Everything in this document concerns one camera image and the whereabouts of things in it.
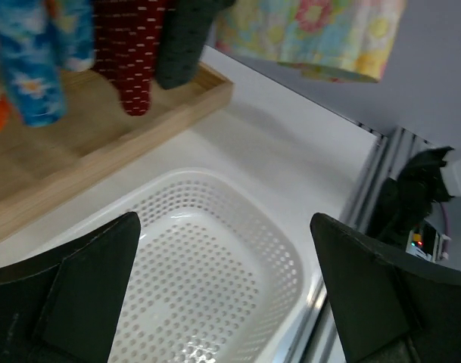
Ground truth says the pastel floral skirt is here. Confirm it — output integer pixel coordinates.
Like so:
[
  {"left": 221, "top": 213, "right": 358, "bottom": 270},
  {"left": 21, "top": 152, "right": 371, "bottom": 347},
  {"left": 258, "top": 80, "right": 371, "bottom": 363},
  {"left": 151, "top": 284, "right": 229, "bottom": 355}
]
[{"left": 216, "top": 0, "right": 406, "bottom": 83}]

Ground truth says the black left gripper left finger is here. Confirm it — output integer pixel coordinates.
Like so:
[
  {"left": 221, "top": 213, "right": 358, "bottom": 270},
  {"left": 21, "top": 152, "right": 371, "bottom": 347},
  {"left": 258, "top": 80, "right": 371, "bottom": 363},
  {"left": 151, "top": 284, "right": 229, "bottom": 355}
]
[{"left": 0, "top": 212, "right": 141, "bottom": 362}]

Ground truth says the red polka dot skirt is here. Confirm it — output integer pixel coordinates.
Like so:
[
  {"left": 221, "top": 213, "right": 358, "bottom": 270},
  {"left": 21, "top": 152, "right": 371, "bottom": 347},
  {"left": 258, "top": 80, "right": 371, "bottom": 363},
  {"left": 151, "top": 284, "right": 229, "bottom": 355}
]
[{"left": 92, "top": 0, "right": 171, "bottom": 116}]

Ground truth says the blue floral skirt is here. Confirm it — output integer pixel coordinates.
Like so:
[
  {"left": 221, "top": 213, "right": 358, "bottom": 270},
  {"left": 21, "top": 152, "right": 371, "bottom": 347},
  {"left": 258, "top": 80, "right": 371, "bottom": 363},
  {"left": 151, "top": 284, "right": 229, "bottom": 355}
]
[{"left": 0, "top": 1, "right": 95, "bottom": 127}]

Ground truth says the wooden clothes rack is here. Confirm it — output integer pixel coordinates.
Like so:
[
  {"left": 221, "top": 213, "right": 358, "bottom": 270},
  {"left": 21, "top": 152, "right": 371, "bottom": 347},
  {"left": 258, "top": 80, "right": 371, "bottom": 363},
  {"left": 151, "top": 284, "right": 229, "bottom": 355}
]
[{"left": 0, "top": 64, "right": 234, "bottom": 242}]

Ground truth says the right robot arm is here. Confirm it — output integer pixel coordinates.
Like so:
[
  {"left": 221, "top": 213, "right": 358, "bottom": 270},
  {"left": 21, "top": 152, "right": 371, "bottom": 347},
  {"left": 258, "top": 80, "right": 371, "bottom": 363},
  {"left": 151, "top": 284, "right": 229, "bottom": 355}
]
[{"left": 366, "top": 147, "right": 461, "bottom": 246}]

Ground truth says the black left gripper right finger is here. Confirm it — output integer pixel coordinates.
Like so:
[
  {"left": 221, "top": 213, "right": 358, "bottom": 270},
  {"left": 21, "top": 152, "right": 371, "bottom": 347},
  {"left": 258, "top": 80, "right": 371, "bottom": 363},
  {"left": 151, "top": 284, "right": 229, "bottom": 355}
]
[{"left": 310, "top": 213, "right": 461, "bottom": 362}]

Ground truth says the white perforated plastic basket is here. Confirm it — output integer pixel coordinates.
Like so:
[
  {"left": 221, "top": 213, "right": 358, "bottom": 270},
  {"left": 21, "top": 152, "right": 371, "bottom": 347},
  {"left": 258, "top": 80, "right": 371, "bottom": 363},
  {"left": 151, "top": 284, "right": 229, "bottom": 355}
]
[{"left": 48, "top": 169, "right": 318, "bottom": 362}]

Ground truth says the dark grey dotted skirt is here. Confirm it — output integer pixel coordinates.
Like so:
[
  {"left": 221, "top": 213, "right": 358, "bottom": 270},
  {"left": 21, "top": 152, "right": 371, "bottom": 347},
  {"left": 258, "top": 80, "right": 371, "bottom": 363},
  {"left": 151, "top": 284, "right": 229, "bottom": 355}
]
[{"left": 154, "top": 0, "right": 235, "bottom": 90}]

